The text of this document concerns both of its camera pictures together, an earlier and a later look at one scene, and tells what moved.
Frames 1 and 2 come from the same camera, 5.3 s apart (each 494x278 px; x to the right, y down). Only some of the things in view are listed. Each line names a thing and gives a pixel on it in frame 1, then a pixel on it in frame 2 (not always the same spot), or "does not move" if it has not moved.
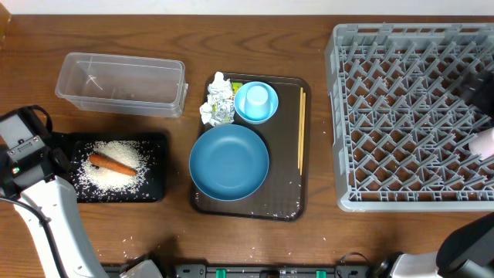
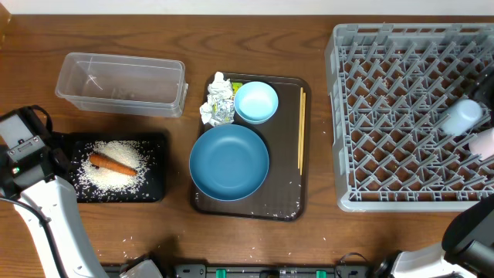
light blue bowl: [240, 97] does not move
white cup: [482, 144] does not move
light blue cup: [257, 103] to [461, 117]
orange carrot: [99, 160] does not move
